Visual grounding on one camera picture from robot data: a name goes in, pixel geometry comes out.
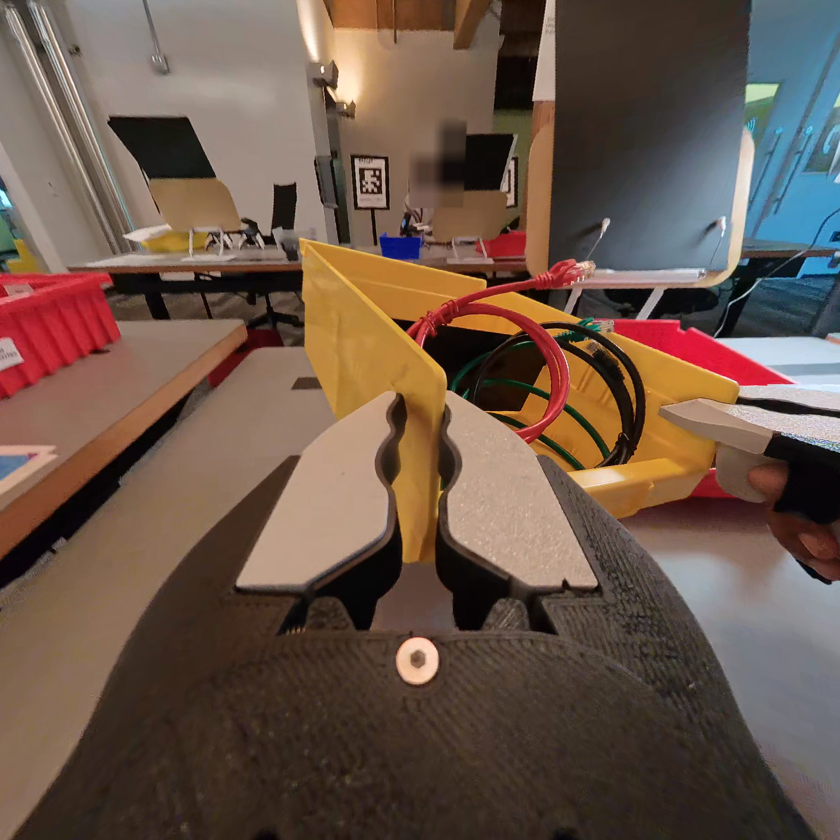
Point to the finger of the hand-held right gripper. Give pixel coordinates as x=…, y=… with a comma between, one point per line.
x=722, y=425
x=794, y=397

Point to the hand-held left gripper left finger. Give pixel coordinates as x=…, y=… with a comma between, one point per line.
x=328, y=512

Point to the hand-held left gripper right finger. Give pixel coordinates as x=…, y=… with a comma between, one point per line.
x=512, y=512

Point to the red plastic bin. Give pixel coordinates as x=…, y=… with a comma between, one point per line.
x=689, y=354
x=505, y=244

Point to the yellow plastic bin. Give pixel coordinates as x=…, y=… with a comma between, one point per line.
x=367, y=367
x=164, y=239

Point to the person's right hand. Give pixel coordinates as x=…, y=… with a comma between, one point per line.
x=807, y=544

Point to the wooden office desk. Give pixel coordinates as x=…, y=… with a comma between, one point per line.
x=774, y=249

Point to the blue plastic bin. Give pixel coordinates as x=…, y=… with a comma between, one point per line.
x=400, y=246

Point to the black board with wooden back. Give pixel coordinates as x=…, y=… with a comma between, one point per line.
x=649, y=131
x=164, y=148
x=489, y=157

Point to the black office chair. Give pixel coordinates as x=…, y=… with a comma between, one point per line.
x=283, y=210

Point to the blue and white card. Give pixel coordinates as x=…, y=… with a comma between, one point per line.
x=23, y=469

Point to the row of red bins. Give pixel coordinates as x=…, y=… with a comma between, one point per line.
x=52, y=328

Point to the black and white marker sign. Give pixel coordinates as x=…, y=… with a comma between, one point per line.
x=371, y=180

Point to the green wall sign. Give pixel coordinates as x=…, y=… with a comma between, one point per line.
x=761, y=111
x=827, y=138

